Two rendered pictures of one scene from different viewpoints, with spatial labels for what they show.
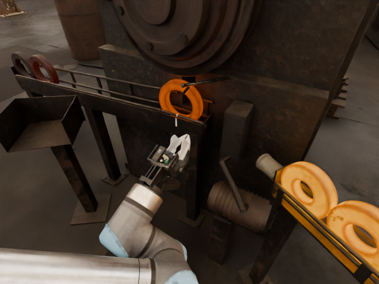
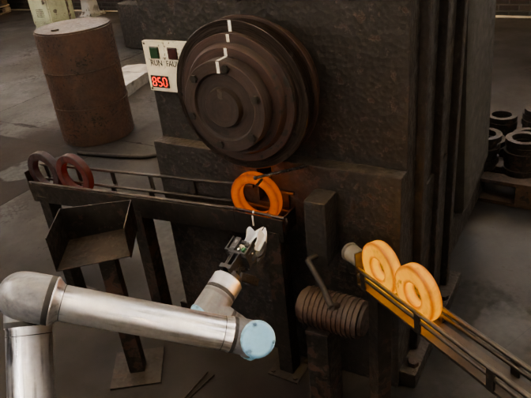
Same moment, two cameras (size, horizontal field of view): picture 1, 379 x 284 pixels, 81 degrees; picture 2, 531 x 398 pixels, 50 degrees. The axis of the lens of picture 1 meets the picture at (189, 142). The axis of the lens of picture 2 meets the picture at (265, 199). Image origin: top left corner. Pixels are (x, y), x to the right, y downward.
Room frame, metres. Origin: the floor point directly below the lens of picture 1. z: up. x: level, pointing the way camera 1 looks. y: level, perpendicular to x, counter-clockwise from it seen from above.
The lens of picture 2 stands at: (-0.94, -0.10, 1.68)
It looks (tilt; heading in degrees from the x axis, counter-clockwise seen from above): 29 degrees down; 4
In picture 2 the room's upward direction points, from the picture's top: 6 degrees counter-clockwise
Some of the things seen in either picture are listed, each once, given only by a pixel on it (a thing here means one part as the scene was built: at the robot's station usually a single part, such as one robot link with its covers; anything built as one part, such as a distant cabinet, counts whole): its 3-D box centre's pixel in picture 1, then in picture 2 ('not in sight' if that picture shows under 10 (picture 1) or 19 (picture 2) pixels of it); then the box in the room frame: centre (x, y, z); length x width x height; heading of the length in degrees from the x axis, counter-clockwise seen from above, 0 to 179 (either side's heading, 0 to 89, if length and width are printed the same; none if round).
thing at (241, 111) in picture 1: (236, 133); (321, 227); (0.66, -0.18, 0.68); 0.11 x 0.08 x 0.24; 151
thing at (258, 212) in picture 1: (232, 231); (335, 358); (0.49, -0.19, 0.27); 0.22 x 0.13 x 0.53; 61
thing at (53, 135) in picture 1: (67, 169); (113, 299); (0.77, 0.62, 0.36); 0.26 x 0.20 x 0.72; 96
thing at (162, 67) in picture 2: not in sight; (176, 67); (1.03, 0.28, 1.15); 0.26 x 0.02 x 0.18; 61
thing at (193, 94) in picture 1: (180, 102); (256, 197); (0.77, 0.04, 0.75); 0.18 x 0.03 x 0.18; 62
